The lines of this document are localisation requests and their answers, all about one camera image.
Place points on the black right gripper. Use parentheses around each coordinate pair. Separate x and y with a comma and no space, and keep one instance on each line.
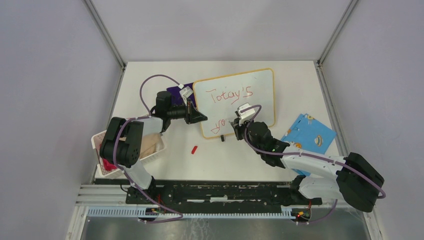
(238,128)

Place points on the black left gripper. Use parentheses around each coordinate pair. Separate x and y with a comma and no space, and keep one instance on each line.
(192,115)

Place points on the red marker cap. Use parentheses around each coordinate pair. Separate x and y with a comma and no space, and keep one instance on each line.
(194,149)

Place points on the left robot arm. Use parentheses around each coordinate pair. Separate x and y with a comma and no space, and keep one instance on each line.
(122,142)

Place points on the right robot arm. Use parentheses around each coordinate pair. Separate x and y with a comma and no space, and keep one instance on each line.
(350,178)

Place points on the yellow framed whiteboard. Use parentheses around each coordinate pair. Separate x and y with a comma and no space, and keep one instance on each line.
(218,98)

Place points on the purple cloth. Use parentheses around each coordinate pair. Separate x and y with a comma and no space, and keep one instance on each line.
(176,97)

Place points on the beige cloth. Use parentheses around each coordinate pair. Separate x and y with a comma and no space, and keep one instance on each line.
(150,145)

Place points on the blue cartoon print cloth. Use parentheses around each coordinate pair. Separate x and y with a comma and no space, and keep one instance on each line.
(309,134)

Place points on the red cloth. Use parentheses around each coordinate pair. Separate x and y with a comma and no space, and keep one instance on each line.
(107,166)

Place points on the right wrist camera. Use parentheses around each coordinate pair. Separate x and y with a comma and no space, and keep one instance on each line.
(246,113)

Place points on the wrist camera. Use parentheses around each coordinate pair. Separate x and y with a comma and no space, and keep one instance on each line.
(185,93)
(246,113)

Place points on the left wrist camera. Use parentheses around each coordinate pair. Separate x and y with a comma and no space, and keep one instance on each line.
(185,93)

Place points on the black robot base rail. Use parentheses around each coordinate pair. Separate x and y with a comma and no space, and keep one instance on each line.
(228,197)

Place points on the white slotted cable duct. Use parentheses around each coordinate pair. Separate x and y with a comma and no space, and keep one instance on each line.
(144,212)

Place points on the grey aluminium frame post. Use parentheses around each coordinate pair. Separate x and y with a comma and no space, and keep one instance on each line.
(337,30)

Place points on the left aluminium frame post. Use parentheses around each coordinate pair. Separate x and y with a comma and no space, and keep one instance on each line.
(104,32)

